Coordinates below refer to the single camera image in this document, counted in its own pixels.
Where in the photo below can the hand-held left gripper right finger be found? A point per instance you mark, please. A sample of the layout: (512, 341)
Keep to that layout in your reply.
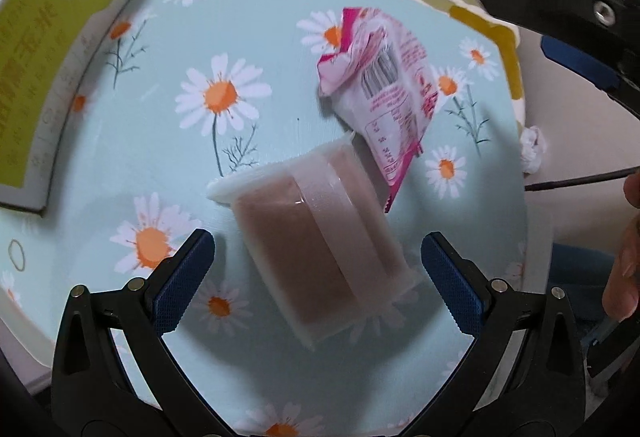
(452, 282)

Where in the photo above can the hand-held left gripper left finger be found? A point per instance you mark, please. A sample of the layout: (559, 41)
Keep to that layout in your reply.
(182, 277)

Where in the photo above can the translucent packet of brown cake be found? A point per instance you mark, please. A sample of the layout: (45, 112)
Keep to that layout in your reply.
(300, 257)

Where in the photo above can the pink white snack packet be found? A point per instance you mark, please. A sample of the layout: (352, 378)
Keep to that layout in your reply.
(395, 87)

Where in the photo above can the green cardboard box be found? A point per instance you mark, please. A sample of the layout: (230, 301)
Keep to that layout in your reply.
(55, 57)

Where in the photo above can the person's right hand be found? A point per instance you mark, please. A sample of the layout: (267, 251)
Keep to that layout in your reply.
(625, 277)

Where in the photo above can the white crumpled tissue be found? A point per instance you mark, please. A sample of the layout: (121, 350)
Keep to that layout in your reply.
(531, 149)

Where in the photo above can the person's blue pants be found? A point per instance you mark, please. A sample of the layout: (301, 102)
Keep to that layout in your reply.
(575, 277)

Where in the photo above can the round white table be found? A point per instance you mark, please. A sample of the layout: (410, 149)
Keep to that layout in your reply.
(27, 357)

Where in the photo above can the light blue daisy tablecloth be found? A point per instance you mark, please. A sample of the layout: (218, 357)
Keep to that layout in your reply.
(280, 42)

